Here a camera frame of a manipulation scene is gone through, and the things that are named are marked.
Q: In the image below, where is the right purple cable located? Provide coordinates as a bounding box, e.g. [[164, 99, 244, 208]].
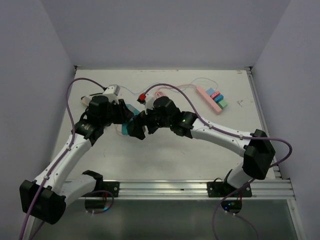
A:
[[144, 83, 294, 240]]

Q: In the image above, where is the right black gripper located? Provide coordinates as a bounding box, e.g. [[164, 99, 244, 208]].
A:
[[131, 104, 173, 140]]

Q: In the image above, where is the pink plug adapter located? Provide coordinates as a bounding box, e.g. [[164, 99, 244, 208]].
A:
[[210, 91, 221, 100]]

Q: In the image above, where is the light blue thin cable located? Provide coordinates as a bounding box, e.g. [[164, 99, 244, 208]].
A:
[[119, 76, 219, 97]]

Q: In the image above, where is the teal triangular socket adapter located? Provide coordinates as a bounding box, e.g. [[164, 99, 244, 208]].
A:
[[120, 103, 141, 137]]

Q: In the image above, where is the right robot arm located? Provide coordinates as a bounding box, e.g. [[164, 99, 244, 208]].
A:
[[126, 96, 276, 197]]

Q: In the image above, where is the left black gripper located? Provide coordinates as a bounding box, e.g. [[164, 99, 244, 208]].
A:
[[100, 98, 134, 127]]

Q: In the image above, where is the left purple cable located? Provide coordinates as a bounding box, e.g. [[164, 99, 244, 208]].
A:
[[18, 77, 107, 240]]

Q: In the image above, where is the blue plug adapter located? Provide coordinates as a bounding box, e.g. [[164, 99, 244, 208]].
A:
[[206, 88, 216, 96]]

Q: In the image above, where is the mint green plug adapter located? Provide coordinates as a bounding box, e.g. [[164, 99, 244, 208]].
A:
[[217, 99, 228, 110]]

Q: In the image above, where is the beige power strip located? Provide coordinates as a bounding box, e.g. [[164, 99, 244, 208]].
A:
[[80, 95, 92, 106]]

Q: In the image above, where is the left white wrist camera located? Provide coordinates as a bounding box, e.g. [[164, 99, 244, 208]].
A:
[[102, 84, 121, 104]]

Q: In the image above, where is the teal plug adapter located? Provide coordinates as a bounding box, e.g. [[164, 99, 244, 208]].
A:
[[213, 94, 224, 103]]

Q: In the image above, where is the purple cable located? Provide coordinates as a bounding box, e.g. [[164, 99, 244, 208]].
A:
[[144, 83, 294, 240], [18, 77, 107, 240]]

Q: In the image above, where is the aluminium front rail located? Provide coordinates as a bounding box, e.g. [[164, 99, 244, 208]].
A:
[[104, 179, 295, 200]]

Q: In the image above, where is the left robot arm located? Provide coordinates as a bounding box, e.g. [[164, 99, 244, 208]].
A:
[[19, 95, 134, 225]]

